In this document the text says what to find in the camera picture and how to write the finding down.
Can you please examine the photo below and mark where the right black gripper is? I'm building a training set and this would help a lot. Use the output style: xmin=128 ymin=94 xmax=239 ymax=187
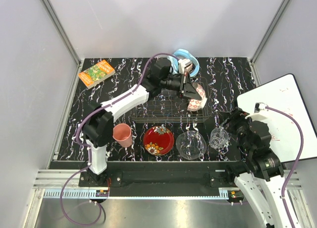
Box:
xmin=216 ymin=107 xmax=258 ymax=154

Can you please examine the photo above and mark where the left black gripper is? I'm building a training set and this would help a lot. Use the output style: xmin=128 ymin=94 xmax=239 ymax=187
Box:
xmin=160 ymin=71 xmax=202 ymax=101

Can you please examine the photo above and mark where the orange patterned white bowl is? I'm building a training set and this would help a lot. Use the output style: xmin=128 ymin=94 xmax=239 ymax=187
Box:
xmin=187 ymin=83 xmax=207 ymax=112

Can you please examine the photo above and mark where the red floral plate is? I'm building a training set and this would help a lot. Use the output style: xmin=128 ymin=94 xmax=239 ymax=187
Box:
xmin=143 ymin=126 xmax=174 ymax=156

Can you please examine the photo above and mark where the pink plastic cup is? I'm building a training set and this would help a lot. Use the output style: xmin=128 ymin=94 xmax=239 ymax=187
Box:
xmin=113 ymin=123 xmax=132 ymax=148

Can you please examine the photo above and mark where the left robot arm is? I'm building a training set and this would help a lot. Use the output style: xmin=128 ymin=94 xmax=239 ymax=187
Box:
xmin=76 ymin=53 xmax=203 ymax=186

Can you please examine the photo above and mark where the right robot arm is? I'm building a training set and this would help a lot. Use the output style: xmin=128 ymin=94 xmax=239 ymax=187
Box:
xmin=219 ymin=108 xmax=301 ymax=228

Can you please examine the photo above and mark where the clear glass mug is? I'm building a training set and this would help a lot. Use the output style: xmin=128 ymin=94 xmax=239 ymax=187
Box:
xmin=209 ymin=127 xmax=229 ymax=149

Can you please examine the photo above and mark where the clear glass plate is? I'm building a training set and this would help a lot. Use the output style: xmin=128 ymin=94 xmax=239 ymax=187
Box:
xmin=175 ymin=130 xmax=207 ymax=160

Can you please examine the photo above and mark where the white whiteboard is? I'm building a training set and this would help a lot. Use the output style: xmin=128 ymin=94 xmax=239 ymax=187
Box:
xmin=237 ymin=74 xmax=317 ymax=162

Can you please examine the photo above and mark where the orange paperback book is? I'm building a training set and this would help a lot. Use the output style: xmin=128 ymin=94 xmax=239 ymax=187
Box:
xmin=78 ymin=60 xmax=115 ymax=89

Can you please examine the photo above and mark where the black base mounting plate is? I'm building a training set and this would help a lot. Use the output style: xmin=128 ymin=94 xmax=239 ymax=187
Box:
xmin=79 ymin=161 xmax=241 ymax=198

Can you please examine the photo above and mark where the grey wire dish rack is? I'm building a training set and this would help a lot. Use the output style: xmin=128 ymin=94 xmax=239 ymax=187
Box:
xmin=131 ymin=77 xmax=211 ymax=123

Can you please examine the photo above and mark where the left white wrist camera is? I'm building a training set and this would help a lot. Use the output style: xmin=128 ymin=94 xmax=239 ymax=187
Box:
xmin=178 ymin=58 xmax=193 ymax=75

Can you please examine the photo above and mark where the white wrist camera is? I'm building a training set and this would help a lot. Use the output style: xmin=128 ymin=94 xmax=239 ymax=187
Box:
xmin=178 ymin=58 xmax=193 ymax=75
xmin=245 ymin=103 xmax=268 ymax=121

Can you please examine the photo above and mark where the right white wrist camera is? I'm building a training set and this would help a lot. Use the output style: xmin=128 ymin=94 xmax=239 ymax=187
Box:
xmin=245 ymin=103 xmax=268 ymax=121

